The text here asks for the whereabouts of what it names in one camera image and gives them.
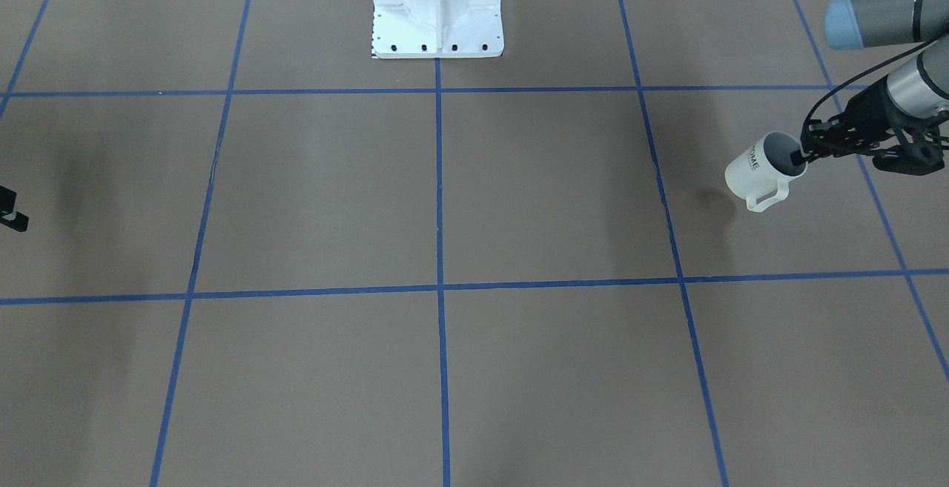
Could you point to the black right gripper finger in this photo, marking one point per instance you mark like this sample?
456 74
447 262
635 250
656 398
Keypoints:
10 216

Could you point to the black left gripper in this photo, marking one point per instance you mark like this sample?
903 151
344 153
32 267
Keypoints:
864 114

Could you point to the white ribbed mug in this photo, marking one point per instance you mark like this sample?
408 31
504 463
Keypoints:
761 176

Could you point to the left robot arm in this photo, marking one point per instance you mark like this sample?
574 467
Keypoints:
919 85

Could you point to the white camera stand pedestal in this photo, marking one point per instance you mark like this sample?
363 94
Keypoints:
437 29

